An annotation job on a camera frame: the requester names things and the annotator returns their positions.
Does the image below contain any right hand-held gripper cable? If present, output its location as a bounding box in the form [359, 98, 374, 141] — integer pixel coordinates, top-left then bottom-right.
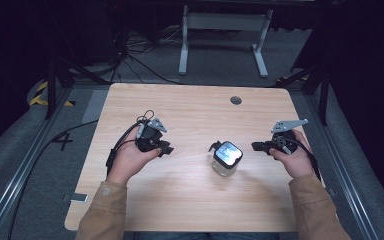
[276, 134, 322, 183]

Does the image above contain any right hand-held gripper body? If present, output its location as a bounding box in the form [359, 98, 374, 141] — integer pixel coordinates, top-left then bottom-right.
[271, 118, 310, 156]

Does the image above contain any black floor cable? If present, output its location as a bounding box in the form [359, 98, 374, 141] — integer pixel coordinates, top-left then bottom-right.
[7, 119, 100, 240]

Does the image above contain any person's right hand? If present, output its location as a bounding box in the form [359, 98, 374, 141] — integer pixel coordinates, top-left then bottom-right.
[268, 129, 316, 180]

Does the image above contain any bundle of black floor cables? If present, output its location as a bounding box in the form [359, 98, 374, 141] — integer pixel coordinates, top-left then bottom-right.
[109, 26, 183, 85]

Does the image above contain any left hand-held gripper cable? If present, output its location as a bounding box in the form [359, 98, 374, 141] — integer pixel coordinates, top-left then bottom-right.
[105, 109, 156, 176]

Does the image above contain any hand-held gripper cable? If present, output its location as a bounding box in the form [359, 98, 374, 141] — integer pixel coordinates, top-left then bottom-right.
[105, 109, 156, 176]
[276, 134, 322, 183]

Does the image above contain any aluminium floor rail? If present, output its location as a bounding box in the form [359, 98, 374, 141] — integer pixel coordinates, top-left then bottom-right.
[0, 85, 72, 240]
[303, 93, 381, 240]

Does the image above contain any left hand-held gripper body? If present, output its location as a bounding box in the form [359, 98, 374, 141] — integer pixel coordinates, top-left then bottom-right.
[135, 117, 169, 154]

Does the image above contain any yellow and black floor tape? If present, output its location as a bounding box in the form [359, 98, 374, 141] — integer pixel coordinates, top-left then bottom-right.
[28, 81, 76, 108]

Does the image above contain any grey floor plate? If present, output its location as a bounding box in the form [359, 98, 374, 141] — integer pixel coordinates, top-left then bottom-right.
[81, 88, 110, 124]

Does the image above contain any grey metal desk frame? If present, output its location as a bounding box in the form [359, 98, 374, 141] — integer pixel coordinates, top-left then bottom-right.
[178, 4, 275, 79]

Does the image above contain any person's left hand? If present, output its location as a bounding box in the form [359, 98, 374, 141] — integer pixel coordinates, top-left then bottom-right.
[107, 127, 163, 186]

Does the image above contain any black metal stand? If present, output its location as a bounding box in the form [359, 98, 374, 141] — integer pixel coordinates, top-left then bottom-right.
[44, 54, 112, 120]
[275, 63, 332, 127]

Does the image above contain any glass jar with black lid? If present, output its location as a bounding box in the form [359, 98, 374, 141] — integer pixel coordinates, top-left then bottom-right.
[208, 140, 244, 178]

